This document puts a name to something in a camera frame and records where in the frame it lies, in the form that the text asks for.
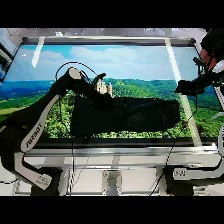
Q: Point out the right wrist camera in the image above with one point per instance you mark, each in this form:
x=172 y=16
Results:
x=199 y=65

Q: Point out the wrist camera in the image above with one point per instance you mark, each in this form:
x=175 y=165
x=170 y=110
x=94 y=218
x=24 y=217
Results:
x=99 y=79
x=199 y=65

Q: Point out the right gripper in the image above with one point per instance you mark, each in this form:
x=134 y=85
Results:
x=188 y=87

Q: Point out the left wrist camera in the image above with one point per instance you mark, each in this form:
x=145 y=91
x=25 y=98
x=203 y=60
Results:
x=99 y=79

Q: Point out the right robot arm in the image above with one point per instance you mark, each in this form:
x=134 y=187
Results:
x=200 y=174

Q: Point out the black garment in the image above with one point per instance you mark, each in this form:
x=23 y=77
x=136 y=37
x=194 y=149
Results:
x=140 y=115

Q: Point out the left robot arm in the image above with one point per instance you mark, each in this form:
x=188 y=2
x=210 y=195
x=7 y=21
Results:
x=36 y=130

